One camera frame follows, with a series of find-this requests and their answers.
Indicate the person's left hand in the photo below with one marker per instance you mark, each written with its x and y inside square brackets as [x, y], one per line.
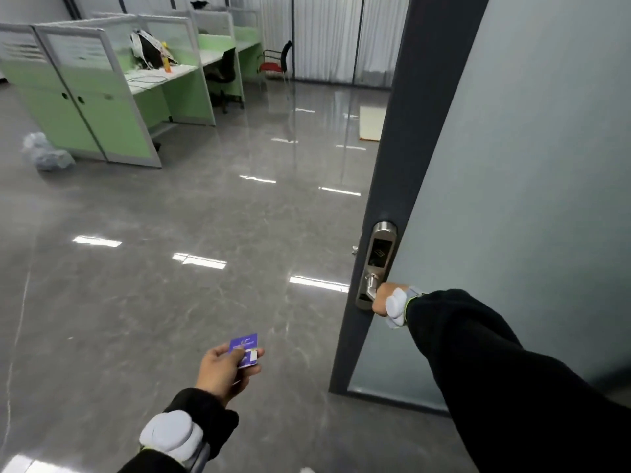
[218, 372]

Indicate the person's right hand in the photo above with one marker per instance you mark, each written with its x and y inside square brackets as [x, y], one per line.
[383, 295]

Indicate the person's left thumb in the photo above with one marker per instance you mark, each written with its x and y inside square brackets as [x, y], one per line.
[229, 352]

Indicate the person's right fingers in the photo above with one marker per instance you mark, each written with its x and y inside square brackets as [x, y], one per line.
[378, 302]

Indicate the blue and white key card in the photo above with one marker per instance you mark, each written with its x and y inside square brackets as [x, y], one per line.
[243, 343]

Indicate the person's right forearm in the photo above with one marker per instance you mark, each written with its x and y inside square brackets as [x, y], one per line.
[507, 389]

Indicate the person's left forearm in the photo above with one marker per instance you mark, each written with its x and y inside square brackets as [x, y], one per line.
[197, 424]

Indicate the white right wrist tracker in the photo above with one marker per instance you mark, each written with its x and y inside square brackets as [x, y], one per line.
[397, 306]

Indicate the white wrist tracker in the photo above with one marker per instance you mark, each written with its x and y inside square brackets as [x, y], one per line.
[397, 306]
[170, 434]

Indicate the silver electronic door lock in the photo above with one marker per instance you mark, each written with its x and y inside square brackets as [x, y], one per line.
[378, 248]

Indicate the white left wrist tracker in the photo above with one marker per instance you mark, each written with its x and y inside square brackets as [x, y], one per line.
[170, 434]

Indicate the beige floor mat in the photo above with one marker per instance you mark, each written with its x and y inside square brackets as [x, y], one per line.
[372, 123]

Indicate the red and black chair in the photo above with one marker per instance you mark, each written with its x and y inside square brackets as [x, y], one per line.
[273, 66]

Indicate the white vertical curtains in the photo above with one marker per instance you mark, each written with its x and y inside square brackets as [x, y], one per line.
[325, 36]

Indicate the clear plastic bag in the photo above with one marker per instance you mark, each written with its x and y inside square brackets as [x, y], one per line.
[44, 152]

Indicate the black office chair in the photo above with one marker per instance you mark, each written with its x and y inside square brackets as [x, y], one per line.
[224, 73]

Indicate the white cubicle desk top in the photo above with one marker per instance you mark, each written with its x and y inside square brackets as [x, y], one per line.
[157, 76]

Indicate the large green cubicle partition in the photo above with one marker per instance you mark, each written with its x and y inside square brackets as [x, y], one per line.
[79, 108]

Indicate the orange bottle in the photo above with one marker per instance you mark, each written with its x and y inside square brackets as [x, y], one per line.
[166, 61]

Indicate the small green cubicle partition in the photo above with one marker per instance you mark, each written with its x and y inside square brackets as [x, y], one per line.
[219, 41]

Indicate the black and white bag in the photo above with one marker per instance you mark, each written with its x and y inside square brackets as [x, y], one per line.
[148, 49]

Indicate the small black object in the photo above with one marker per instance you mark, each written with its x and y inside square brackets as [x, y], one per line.
[199, 4]

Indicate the frosted glass door dark frame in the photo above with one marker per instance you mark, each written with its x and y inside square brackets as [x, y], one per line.
[522, 167]

